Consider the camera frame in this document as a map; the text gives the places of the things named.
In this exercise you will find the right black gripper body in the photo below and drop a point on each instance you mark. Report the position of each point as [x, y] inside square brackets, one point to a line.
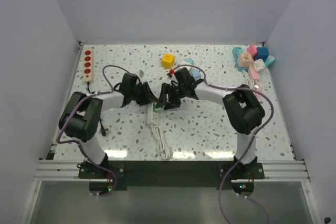
[175, 93]

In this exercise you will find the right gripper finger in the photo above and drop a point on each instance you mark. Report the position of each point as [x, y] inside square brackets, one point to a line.
[164, 95]
[172, 105]

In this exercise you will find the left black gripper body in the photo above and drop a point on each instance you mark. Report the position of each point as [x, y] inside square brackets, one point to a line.
[138, 93]

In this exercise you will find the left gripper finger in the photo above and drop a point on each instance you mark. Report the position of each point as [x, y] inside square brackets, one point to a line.
[147, 91]
[148, 100]

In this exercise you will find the white green cube adapter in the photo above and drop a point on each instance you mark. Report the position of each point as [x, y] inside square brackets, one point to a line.
[157, 108]

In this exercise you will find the light blue cube plug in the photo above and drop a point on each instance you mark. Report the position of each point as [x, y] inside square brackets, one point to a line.
[196, 74]

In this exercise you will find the yellow cube plug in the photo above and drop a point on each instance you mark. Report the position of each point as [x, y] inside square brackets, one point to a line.
[168, 61]

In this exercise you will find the beige red power strip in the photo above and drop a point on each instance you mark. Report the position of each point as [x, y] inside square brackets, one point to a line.
[87, 64]

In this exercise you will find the teal power strip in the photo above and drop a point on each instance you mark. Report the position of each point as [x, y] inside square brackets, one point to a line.
[269, 61]
[239, 68]

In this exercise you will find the peach starfish cube adapter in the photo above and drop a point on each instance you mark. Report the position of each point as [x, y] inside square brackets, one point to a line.
[244, 60]

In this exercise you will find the white cartoon cube adapter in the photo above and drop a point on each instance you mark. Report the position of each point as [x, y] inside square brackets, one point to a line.
[187, 64]

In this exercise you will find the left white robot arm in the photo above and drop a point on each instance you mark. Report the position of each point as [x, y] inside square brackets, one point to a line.
[79, 121]

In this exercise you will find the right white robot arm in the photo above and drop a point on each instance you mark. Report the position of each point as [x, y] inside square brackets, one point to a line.
[244, 111]

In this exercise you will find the white pink power strip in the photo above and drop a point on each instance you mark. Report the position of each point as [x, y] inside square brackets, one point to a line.
[255, 68]

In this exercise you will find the pink cube adapter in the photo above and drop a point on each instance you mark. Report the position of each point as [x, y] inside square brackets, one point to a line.
[252, 50]

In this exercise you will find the dark blue cube adapter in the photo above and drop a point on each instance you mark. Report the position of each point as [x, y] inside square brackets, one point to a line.
[261, 53]

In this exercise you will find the teal flat power strip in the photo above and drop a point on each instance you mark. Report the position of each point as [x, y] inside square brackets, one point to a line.
[269, 61]

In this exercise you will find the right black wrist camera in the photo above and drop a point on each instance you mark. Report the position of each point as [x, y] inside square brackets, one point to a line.
[181, 78]

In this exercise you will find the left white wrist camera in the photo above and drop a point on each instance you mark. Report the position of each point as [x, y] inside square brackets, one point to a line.
[140, 74]

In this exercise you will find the aluminium front rail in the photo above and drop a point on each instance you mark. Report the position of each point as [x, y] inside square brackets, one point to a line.
[274, 171]

